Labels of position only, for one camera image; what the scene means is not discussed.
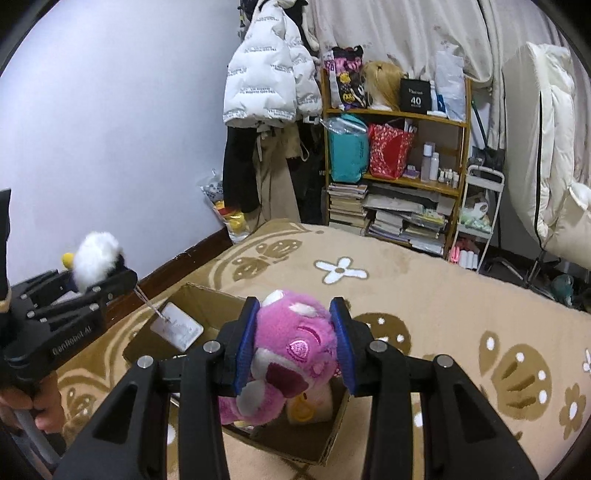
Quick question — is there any clear bag of toys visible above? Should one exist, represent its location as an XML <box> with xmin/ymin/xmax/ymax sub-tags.
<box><xmin>199</xmin><ymin>170</ymin><xmax>252</xmax><ymax>244</ymax></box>

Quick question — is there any white plastic bag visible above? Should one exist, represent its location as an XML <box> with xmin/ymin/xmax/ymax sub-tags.
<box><xmin>434</xmin><ymin>50</ymin><xmax>467</xmax><ymax>121</ymax></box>

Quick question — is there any black hanging garment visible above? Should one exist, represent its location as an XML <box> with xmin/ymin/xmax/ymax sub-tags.
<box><xmin>223</xmin><ymin>124</ymin><xmax>262</xmax><ymax>214</ymax></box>

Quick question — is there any beige hanging garment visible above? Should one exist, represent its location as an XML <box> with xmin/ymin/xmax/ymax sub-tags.
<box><xmin>252</xmin><ymin>122</ymin><xmax>303</xmax><ymax>222</ymax></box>

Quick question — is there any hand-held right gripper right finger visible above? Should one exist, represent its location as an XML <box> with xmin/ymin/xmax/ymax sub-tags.
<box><xmin>329</xmin><ymin>296</ymin><xmax>541</xmax><ymax>480</ymax></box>

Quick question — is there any cream yellow plush toy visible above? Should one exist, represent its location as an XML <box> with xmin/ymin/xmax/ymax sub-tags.
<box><xmin>284</xmin><ymin>383</ymin><xmax>335</xmax><ymax>423</ymax></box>

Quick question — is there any pink plush bear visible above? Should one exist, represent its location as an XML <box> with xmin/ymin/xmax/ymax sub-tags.
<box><xmin>218</xmin><ymin>289</ymin><xmax>345</xmax><ymax>425</ymax></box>

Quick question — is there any black pink printed bag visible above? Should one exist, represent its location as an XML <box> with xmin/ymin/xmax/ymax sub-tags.
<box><xmin>323</xmin><ymin>45</ymin><xmax>365</xmax><ymax>110</ymax></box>

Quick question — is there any stack of books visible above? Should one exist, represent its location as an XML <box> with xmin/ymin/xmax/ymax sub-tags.
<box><xmin>328</xmin><ymin>182</ymin><xmax>370</xmax><ymax>232</ymax></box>

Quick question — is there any person's left hand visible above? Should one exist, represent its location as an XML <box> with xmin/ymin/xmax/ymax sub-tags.
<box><xmin>0</xmin><ymin>371</ymin><xmax>68</xmax><ymax>432</ymax></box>

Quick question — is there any teal toy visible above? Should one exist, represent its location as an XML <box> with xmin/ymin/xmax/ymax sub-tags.
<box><xmin>551</xmin><ymin>273</ymin><xmax>575</xmax><ymax>303</ymax></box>

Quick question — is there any wooden shelf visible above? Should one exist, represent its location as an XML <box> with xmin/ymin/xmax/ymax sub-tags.
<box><xmin>321</xmin><ymin>69</ymin><xmax>472</xmax><ymax>259</ymax></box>

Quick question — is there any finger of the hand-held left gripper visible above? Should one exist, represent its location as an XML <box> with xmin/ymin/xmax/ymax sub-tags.
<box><xmin>28</xmin><ymin>267</ymin><xmax>138</xmax><ymax>324</ymax></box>
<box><xmin>9</xmin><ymin>270</ymin><xmax>75</xmax><ymax>302</ymax></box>

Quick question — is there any blonde wig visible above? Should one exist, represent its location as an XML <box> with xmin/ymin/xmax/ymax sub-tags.
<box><xmin>362</xmin><ymin>60</ymin><xmax>409</xmax><ymax>110</ymax></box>

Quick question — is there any pale green packet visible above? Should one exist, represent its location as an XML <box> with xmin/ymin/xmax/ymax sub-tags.
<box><xmin>459</xmin><ymin>203</ymin><xmax>490</xmax><ymax>232</ymax></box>

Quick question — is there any red patterned gift bag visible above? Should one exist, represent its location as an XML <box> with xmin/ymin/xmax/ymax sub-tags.
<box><xmin>368</xmin><ymin>122</ymin><xmax>416</xmax><ymax>181</ymax></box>

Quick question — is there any cardboard box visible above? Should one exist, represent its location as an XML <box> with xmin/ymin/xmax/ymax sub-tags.
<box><xmin>122</xmin><ymin>282</ymin><xmax>352</xmax><ymax>466</ymax></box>

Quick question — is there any white trolley cart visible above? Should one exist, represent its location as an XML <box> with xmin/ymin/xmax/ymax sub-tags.
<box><xmin>450</xmin><ymin>164</ymin><xmax>504</xmax><ymax>273</ymax></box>

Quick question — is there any black stand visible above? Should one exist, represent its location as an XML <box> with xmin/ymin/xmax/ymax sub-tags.
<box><xmin>480</xmin><ymin>240</ymin><xmax>573</xmax><ymax>301</ymax></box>

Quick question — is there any white floral curtain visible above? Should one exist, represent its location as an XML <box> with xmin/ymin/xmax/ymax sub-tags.
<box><xmin>307</xmin><ymin>0</ymin><xmax>546</xmax><ymax>153</ymax></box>

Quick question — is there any white puffer jacket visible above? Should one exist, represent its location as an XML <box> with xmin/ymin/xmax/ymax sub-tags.
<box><xmin>223</xmin><ymin>0</ymin><xmax>322</xmax><ymax>127</ymax></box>

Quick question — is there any beige patterned rug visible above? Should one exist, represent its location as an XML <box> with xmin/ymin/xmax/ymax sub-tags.
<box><xmin>60</xmin><ymin>219</ymin><xmax>591</xmax><ymax>480</ymax></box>

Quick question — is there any black box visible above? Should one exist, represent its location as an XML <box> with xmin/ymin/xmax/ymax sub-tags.
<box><xmin>399</xmin><ymin>78</ymin><xmax>435</xmax><ymax>114</ymax></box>

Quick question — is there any pile of magazines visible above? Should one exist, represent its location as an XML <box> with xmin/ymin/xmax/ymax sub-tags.
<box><xmin>365</xmin><ymin>185</ymin><xmax>455</xmax><ymax>257</ymax></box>

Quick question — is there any dark hanging clothing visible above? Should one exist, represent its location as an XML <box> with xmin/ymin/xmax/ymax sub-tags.
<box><xmin>284</xmin><ymin>115</ymin><xmax>329</xmax><ymax>227</ymax></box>

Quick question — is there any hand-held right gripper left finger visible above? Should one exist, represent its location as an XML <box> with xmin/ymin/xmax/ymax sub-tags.
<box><xmin>53</xmin><ymin>296</ymin><xmax>260</xmax><ymax>480</ymax></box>

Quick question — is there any teal bag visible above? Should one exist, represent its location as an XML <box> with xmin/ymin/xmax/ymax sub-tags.
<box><xmin>329</xmin><ymin>115</ymin><xmax>370</xmax><ymax>183</ymax></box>

